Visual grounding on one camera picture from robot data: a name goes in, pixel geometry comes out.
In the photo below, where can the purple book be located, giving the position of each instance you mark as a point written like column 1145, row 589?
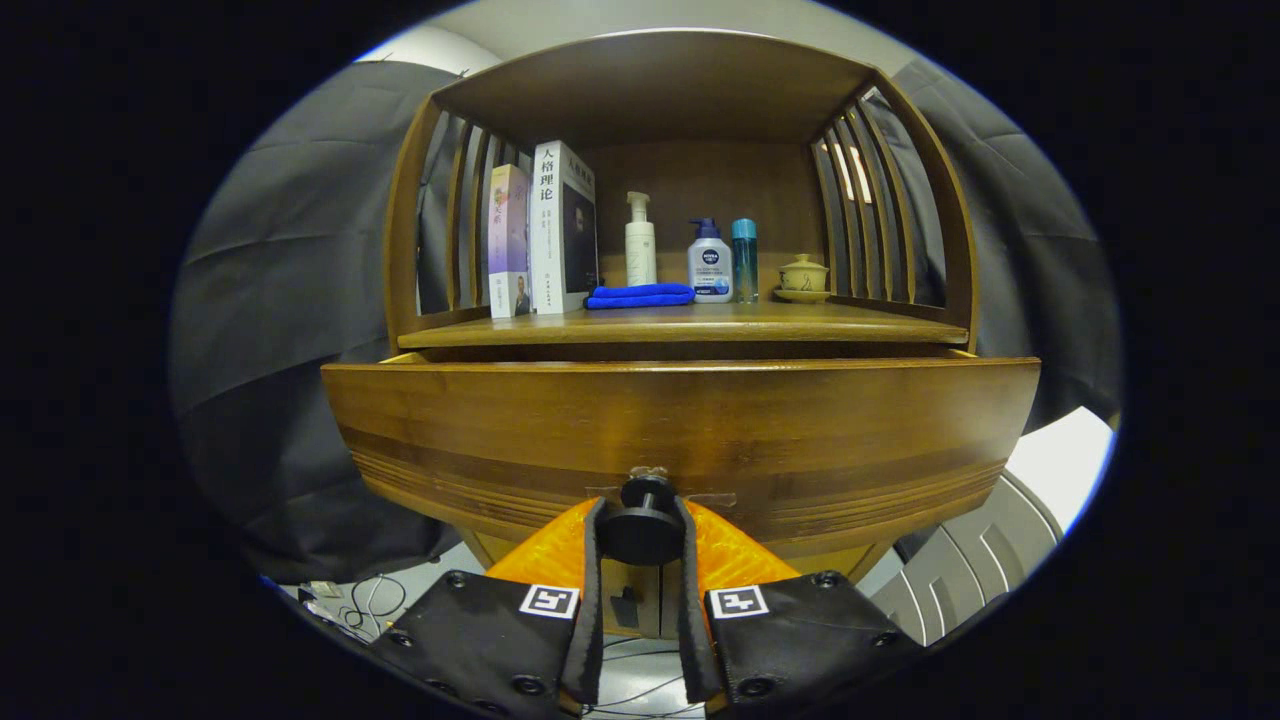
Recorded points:
column 508, row 250

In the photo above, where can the yellow lidded teacup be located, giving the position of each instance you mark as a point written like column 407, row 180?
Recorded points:
column 803, row 277

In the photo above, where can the wooden cabinet door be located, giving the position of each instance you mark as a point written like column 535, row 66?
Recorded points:
column 645, row 590
column 669, row 600

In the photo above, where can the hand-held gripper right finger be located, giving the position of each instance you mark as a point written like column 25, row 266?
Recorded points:
column 692, row 620

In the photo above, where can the white bottle blue cap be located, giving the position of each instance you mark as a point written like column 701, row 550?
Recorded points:
column 710, row 265

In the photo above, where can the blue folded cloth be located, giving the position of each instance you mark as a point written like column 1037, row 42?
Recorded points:
column 640, row 295

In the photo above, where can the teal slim bottle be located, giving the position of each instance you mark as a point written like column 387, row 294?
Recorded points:
column 744, row 260

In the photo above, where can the white grey side cabinet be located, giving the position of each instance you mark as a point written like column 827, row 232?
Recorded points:
column 1060, row 470

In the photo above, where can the white book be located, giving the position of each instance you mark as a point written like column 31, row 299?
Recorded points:
column 560, row 230

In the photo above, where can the white pump bottle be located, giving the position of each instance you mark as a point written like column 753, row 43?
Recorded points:
column 640, row 250

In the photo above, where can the brown wooden cabinet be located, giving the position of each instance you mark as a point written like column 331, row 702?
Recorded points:
column 660, row 90

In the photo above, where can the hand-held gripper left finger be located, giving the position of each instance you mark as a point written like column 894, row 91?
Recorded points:
column 588, row 620

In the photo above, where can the black round drawer knob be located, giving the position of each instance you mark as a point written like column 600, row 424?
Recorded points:
column 642, row 525

